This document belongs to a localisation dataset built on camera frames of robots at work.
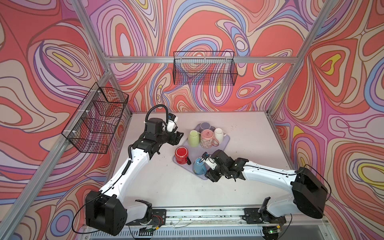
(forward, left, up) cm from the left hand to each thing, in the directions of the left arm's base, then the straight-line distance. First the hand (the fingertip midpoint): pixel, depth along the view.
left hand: (179, 130), depth 79 cm
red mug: (-7, 0, -15) cm, 17 cm away
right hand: (-17, -17, -20) cm, 31 cm away
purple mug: (+17, -15, -16) cm, 28 cm away
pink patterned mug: (+3, -16, -13) cm, 21 cm away
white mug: (+8, -25, -15) cm, 30 cm away
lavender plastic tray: (-1, -9, -22) cm, 24 cm away
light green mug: (+5, -8, -15) cm, 17 cm away
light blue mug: (-14, -10, -15) cm, 23 cm away
